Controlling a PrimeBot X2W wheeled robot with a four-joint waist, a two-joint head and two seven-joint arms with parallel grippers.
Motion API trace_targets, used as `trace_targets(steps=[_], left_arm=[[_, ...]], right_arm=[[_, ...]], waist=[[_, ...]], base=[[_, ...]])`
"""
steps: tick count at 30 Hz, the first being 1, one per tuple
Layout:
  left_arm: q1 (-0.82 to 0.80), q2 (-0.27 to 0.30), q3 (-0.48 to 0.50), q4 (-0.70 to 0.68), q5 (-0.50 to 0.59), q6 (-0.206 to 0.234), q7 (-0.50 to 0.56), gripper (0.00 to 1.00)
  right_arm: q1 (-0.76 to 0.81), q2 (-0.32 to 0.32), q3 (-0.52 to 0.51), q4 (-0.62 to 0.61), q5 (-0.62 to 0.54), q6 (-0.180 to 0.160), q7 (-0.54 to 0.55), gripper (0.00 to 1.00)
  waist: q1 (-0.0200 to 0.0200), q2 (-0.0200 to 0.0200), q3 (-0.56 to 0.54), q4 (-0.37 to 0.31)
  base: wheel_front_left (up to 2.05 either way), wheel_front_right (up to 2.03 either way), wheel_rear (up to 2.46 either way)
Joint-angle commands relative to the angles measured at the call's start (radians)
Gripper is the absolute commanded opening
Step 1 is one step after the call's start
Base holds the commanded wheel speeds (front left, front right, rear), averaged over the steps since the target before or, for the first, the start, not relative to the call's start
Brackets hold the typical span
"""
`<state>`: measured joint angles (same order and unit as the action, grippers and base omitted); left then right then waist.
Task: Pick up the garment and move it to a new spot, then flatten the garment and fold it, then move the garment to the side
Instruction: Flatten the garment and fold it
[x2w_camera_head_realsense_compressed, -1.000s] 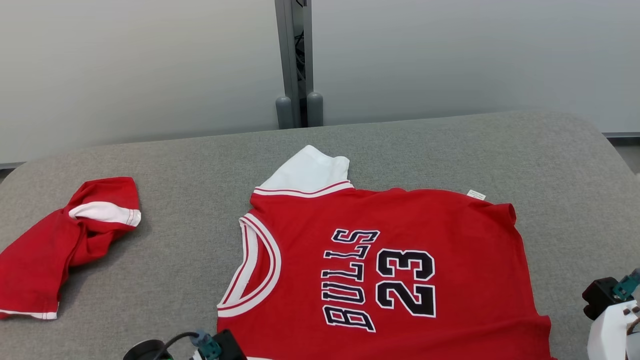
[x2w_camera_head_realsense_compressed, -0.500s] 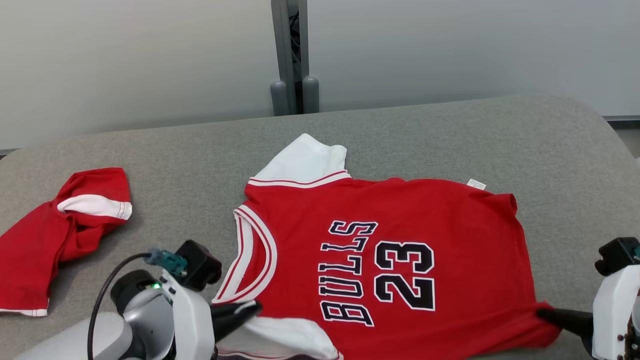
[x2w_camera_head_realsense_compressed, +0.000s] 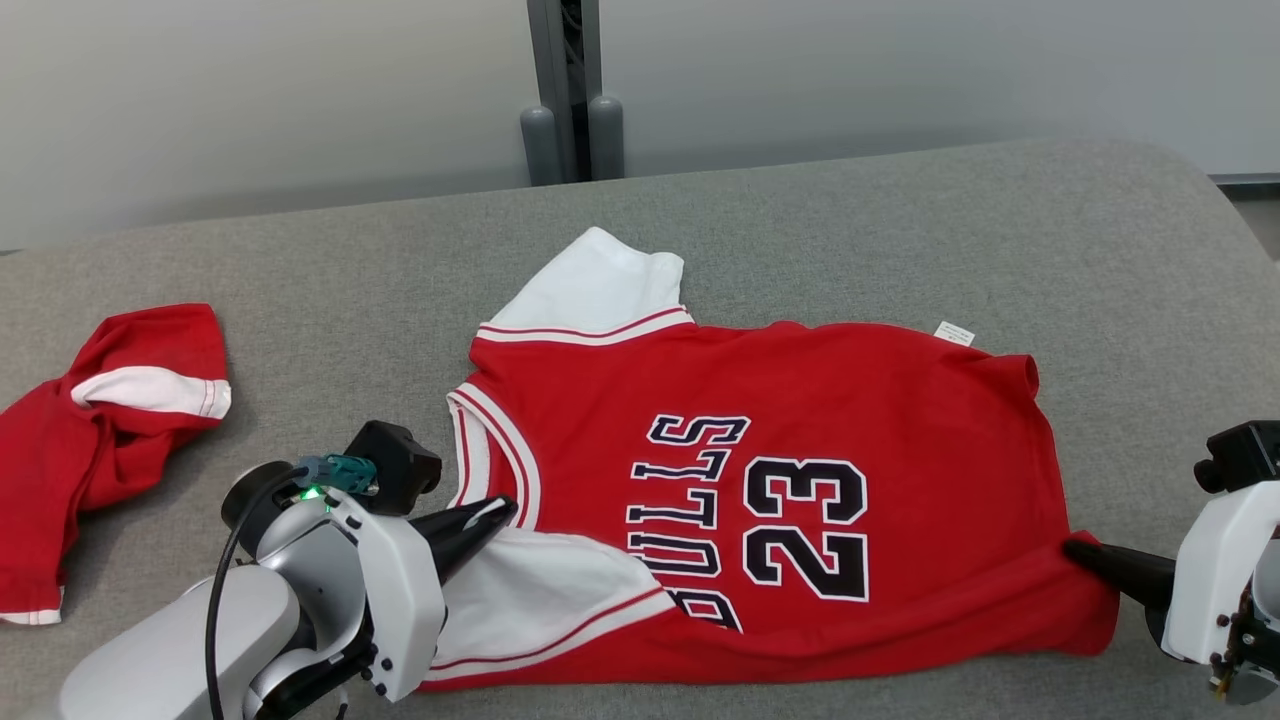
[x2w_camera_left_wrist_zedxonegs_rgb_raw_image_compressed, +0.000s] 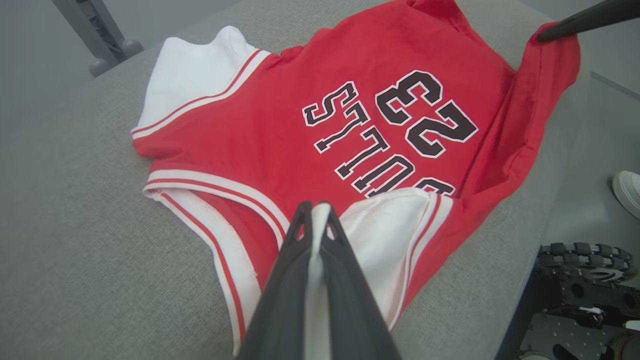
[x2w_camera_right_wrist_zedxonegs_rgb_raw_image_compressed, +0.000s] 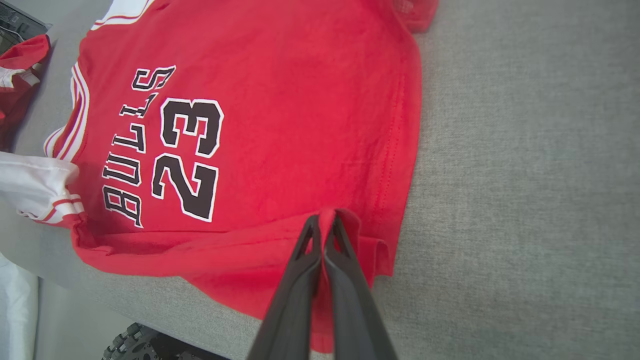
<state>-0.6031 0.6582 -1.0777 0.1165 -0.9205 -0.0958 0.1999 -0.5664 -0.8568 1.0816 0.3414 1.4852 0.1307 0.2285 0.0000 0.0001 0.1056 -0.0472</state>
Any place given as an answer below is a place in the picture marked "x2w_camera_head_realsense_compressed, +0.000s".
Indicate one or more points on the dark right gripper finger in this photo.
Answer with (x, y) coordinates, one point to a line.
(1130, 575)

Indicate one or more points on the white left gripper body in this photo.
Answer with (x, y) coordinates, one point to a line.
(395, 600)

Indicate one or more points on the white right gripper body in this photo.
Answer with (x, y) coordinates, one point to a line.
(1215, 580)

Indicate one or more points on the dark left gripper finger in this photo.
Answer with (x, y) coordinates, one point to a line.
(460, 535)

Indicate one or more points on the red Bulls basketball jersey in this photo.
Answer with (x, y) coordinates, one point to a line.
(900, 430)

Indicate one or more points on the red white-banded shorts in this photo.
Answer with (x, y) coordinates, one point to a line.
(120, 450)

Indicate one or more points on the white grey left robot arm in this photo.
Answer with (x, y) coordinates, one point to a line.
(160, 650)

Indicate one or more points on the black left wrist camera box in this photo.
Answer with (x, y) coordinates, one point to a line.
(395, 460)

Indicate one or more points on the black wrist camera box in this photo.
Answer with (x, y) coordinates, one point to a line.
(1245, 455)
(395, 460)

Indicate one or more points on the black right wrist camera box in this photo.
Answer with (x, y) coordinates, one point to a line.
(1245, 455)

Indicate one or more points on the grey cylindrical post foot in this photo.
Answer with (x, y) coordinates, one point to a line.
(606, 138)
(540, 145)

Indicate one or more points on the grey double-rail partition post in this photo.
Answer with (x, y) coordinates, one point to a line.
(545, 50)

